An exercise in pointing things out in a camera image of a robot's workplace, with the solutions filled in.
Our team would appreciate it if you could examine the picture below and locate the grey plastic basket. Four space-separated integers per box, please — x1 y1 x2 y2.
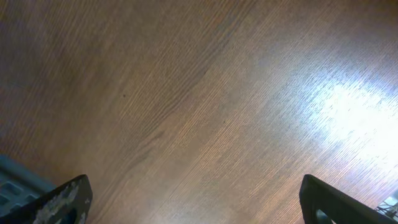
1 155 57 217

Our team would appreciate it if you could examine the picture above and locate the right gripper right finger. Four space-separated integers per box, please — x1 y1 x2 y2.
299 174 397 224

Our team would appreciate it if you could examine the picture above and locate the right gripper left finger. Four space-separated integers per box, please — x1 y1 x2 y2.
1 174 93 224

